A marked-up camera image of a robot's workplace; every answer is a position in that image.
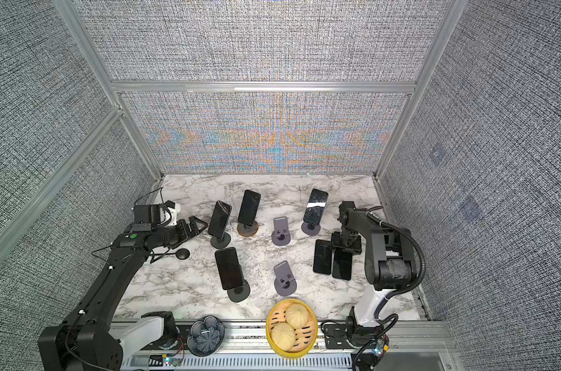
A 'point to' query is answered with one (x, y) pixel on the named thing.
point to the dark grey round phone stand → (221, 243)
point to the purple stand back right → (310, 229)
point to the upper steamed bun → (297, 315)
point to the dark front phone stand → (239, 293)
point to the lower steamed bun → (283, 336)
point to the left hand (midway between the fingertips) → (202, 226)
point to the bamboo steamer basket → (305, 336)
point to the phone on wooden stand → (249, 207)
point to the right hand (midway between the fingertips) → (343, 244)
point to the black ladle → (181, 253)
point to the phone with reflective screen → (314, 210)
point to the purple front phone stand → (285, 283)
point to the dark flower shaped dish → (206, 337)
